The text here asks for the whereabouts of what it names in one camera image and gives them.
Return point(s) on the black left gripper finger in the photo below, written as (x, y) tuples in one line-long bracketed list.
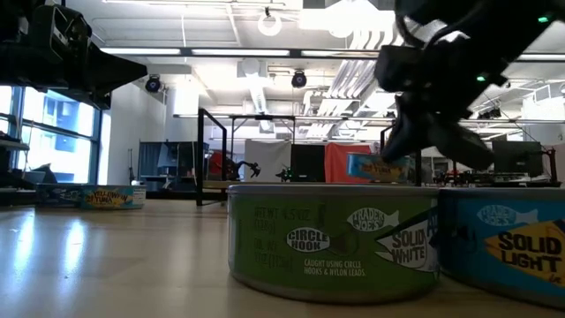
[(115, 73)]

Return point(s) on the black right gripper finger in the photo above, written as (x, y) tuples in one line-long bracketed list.
[(459, 143), (406, 132)]

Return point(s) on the light blue yellowfin tuna can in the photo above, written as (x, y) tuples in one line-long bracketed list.
[(507, 265), (112, 197), (371, 170)]

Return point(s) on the dark blue skipjack tuna can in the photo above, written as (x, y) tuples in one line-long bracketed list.
[(59, 195)]

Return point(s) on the green tuna can silver lid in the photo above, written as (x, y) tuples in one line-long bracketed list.
[(309, 247)]

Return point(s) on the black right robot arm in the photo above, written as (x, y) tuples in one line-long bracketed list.
[(507, 26)]

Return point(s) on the background black robot arm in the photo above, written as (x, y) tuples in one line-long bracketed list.
[(242, 168)]

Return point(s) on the round black ceiling spotlight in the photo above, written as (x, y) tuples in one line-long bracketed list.
[(153, 84), (299, 79)]

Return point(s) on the black ceiling stage light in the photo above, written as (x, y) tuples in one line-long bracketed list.
[(490, 113)]

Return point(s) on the cluttered background workbench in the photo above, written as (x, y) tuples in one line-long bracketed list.
[(507, 179)]

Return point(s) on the black background monitor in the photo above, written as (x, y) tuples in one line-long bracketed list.
[(518, 159)]

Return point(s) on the orange hanging cloth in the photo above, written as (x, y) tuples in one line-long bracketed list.
[(335, 163)]

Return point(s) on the large window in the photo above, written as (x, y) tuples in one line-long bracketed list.
[(57, 146)]

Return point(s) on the black square screen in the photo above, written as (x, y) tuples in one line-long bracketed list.
[(307, 161)]

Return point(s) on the dark blue partition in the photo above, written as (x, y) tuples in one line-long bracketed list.
[(167, 163)]

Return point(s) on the red cloth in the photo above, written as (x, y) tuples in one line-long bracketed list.
[(215, 164)]

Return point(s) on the white hanging cloth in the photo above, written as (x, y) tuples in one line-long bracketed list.
[(269, 152)]

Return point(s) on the round white ceiling lamp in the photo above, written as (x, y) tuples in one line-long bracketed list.
[(270, 32)]

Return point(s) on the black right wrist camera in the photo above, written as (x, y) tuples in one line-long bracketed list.
[(404, 68)]

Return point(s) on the black aluminium table frame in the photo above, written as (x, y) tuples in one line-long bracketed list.
[(13, 199)]

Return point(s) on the black background table frame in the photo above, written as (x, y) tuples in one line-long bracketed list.
[(265, 117)]

